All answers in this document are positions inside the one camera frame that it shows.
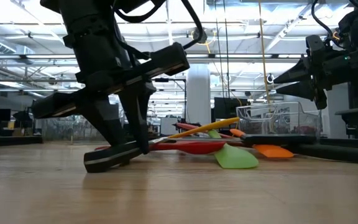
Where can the black flat-screen monitor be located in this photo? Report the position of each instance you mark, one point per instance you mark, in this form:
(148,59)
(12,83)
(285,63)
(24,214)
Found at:
(230,109)

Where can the white building pillar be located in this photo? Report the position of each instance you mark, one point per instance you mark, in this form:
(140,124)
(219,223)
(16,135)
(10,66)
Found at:
(198,93)

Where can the grey computer cart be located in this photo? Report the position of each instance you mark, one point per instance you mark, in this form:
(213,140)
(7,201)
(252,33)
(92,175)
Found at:
(356,113)

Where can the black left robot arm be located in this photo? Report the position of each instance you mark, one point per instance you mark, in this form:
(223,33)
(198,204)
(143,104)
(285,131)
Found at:
(82,21)

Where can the yellow silicone spatula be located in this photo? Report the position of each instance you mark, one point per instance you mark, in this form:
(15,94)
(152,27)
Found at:
(204,127)

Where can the green silicone spatula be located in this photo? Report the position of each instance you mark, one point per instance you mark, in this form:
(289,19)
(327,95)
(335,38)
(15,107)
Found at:
(235,158)

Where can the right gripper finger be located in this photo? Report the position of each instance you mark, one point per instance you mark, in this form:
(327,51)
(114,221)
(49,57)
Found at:
(303,73)
(303,90)

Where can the pink silicone spoon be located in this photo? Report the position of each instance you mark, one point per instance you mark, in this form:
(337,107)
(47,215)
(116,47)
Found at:
(197,129)

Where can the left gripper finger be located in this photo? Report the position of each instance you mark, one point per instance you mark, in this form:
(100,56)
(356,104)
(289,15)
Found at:
(107,130)
(141,118)

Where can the orange silicone spatula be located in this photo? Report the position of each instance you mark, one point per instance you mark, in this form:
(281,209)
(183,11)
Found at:
(273,152)

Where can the red silicone spoon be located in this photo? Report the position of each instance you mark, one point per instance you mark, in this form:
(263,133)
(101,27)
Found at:
(191,147)

